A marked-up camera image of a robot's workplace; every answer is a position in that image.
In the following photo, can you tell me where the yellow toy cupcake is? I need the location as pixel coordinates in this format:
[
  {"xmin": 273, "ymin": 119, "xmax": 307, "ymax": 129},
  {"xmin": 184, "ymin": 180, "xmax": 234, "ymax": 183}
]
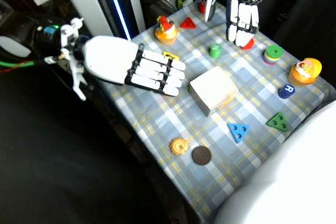
[{"xmin": 288, "ymin": 58, "xmax": 322, "ymax": 87}]

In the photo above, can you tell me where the white robot body shell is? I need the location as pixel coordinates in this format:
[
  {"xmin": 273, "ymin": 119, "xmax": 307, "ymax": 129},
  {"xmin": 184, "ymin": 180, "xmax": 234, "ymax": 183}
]
[{"xmin": 214, "ymin": 102, "xmax": 336, "ymax": 224}]

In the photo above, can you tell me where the rainbow ring stack toy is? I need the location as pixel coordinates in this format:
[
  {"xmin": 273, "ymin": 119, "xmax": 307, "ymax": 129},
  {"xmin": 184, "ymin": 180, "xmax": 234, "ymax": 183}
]
[{"xmin": 262, "ymin": 45, "xmax": 285, "ymax": 66}]

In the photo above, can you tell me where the blue plaid tablecloth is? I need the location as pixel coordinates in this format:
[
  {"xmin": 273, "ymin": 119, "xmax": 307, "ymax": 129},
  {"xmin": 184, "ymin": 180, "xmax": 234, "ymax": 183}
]
[{"xmin": 101, "ymin": 0, "xmax": 330, "ymax": 224}]

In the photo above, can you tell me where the white paper box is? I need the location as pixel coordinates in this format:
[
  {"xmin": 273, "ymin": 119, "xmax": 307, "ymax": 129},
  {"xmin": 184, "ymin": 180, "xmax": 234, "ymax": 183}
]
[{"xmin": 189, "ymin": 66, "xmax": 239, "ymax": 117}]

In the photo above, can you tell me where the red rectangular block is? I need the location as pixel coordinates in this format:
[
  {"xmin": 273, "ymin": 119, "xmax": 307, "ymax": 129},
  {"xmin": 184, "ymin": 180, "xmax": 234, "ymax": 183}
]
[{"xmin": 240, "ymin": 37, "xmax": 255, "ymax": 50}]

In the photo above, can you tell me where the blue cylinder block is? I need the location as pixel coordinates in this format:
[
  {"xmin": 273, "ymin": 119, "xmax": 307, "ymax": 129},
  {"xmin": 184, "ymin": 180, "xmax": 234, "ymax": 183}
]
[{"xmin": 278, "ymin": 84, "xmax": 296, "ymax": 99}]

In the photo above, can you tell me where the white black robot column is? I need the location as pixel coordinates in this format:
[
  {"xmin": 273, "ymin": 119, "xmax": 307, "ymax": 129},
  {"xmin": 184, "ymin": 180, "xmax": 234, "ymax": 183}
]
[{"xmin": 54, "ymin": 0, "xmax": 146, "ymax": 41}]

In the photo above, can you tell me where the brown round toy cookie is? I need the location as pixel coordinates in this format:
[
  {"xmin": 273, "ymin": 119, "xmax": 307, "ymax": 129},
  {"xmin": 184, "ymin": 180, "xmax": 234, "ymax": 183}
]
[{"xmin": 191, "ymin": 145, "xmax": 212, "ymax": 166}]

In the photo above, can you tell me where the blue triangle block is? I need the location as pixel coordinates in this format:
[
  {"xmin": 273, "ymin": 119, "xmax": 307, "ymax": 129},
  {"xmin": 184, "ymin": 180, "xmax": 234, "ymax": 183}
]
[{"xmin": 227, "ymin": 123, "xmax": 250, "ymax": 144}]

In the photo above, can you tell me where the yellow triangle block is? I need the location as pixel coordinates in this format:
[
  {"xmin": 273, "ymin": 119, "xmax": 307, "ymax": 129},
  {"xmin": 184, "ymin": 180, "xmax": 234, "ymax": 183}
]
[{"xmin": 163, "ymin": 51, "xmax": 180, "ymax": 61}]

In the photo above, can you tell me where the green cylinder block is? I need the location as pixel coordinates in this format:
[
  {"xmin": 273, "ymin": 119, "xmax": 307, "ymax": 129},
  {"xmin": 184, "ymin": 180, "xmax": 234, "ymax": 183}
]
[{"xmin": 209, "ymin": 43, "xmax": 223, "ymax": 59}]

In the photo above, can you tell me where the strawberry toy cupcake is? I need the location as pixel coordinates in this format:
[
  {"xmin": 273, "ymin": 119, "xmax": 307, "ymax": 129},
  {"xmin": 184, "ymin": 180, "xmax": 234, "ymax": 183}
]
[{"xmin": 154, "ymin": 15, "xmax": 179, "ymax": 46}]

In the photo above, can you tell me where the green triangle block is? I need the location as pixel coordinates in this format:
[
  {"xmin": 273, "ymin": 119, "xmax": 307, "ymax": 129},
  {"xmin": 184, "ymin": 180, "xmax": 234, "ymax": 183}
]
[{"xmin": 266, "ymin": 112, "xmax": 290, "ymax": 133}]

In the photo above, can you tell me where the red triangle block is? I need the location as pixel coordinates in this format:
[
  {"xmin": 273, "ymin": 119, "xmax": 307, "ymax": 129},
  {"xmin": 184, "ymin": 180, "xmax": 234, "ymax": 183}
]
[{"xmin": 180, "ymin": 17, "xmax": 197, "ymax": 29}]

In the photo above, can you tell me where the yellow flower toy cookie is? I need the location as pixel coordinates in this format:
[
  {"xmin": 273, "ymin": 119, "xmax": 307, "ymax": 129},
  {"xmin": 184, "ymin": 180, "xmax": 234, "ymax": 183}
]
[{"xmin": 169, "ymin": 137, "xmax": 189, "ymax": 155}]

